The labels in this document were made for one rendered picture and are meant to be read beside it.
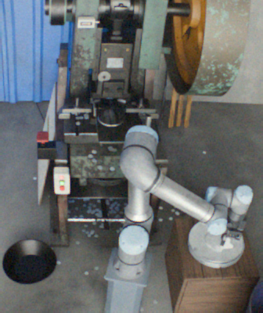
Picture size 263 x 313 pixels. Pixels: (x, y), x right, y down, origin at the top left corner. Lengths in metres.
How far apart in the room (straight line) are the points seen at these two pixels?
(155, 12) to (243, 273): 1.30
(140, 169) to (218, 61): 0.55
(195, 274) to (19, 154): 1.61
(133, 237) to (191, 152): 1.59
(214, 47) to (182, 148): 1.68
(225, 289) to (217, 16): 1.32
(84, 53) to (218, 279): 1.23
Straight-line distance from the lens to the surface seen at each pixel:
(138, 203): 1.89
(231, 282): 2.30
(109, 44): 2.11
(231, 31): 1.82
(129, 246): 1.88
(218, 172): 3.28
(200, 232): 2.35
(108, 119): 2.27
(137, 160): 1.62
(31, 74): 3.60
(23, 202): 2.93
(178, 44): 2.40
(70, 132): 2.31
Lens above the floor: 2.15
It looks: 39 degrees down
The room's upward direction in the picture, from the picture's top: 7 degrees clockwise
